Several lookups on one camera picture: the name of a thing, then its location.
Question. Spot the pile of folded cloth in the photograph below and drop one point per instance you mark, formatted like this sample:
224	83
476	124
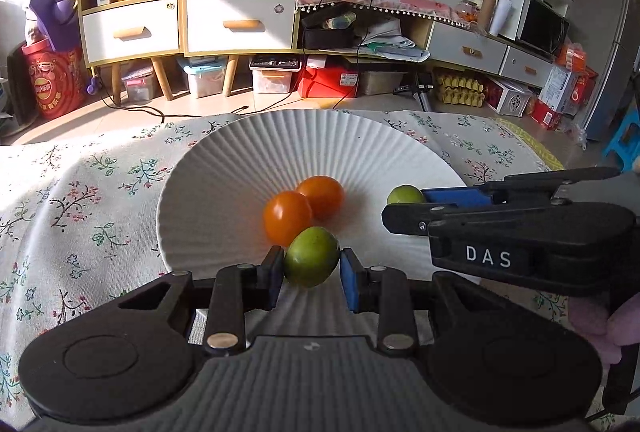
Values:
392	42

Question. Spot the grey refrigerator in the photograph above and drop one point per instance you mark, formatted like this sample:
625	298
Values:
605	42

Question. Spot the red flat box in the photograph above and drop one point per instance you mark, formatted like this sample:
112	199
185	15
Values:
327	82

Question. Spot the black case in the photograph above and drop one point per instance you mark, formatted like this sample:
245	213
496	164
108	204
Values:
325	37

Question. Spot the grey cabinet drawer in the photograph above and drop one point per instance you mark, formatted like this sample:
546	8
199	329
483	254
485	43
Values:
525	67
467	47

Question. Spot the stack of egg cartons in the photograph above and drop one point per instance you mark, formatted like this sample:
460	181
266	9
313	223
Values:
460	88

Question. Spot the cardboard tube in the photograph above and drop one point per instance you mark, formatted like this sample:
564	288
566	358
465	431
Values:
488	5

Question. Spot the microwave oven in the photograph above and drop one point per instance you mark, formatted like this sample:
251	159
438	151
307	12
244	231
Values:
537	25

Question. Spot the orange snack packet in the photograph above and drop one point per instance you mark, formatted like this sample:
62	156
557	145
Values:
572	57

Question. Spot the floral tablecloth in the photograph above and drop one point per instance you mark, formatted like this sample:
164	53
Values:
80	222

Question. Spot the white and red box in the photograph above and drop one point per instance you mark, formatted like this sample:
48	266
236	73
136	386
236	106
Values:
510	97

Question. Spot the small green lime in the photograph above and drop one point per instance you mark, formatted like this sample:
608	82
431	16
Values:
404	195

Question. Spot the blue plastic stool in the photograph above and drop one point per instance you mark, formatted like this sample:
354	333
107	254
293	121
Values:
625	137

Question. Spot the small clear storage box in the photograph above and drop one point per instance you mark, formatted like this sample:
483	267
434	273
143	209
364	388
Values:
139	85

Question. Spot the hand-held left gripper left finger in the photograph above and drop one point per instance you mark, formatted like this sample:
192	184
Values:
274	276

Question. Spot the purple hat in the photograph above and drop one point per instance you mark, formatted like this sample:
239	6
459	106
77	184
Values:
55	7

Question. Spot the clear plastic bin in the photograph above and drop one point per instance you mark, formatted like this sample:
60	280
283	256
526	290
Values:
381	82

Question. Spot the clear bin with blue lid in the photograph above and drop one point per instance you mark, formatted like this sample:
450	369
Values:
205	80

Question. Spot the clear storage bin with tools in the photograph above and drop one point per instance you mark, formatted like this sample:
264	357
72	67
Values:
274	75

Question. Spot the white ribbed plate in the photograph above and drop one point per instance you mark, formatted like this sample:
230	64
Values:
300	147

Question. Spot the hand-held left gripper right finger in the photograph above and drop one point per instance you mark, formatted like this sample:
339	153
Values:
351	286

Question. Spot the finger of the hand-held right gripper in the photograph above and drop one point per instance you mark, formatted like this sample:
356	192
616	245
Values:
410	218
455	197

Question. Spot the red round bucket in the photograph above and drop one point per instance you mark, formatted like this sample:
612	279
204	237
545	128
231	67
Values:
52	82

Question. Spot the orange round fruit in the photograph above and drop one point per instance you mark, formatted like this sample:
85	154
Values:
324	194
286	217

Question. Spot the large green lime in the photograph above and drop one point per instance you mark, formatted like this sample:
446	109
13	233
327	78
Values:
311	257

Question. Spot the white cabinet drawer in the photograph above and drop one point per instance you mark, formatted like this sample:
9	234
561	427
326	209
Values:
127	20
240	10

